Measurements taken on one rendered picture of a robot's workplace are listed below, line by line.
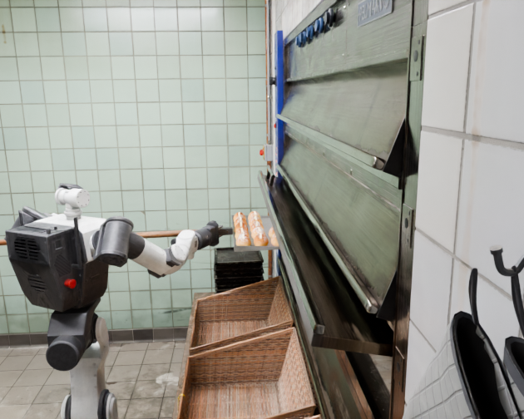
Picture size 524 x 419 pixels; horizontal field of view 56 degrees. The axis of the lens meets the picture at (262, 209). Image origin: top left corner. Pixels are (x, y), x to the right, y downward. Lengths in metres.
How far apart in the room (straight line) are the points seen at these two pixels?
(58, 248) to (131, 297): 2.15
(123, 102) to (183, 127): 0.43
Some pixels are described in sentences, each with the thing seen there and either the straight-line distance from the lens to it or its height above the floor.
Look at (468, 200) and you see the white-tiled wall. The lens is 0.63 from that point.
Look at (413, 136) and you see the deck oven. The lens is 0.80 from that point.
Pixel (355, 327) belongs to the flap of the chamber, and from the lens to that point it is 0.98.
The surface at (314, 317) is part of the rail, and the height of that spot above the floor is 1.44.
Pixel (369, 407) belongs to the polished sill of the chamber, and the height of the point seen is 1.18.
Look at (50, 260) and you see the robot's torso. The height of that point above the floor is 1.32.
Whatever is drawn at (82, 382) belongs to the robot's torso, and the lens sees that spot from 2.13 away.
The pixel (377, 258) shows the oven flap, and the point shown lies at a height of 1.52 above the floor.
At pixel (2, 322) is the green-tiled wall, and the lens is 4.23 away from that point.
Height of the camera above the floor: 1.84
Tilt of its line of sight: 13 degrees down
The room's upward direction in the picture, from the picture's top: 1 degrees counter-clockwise
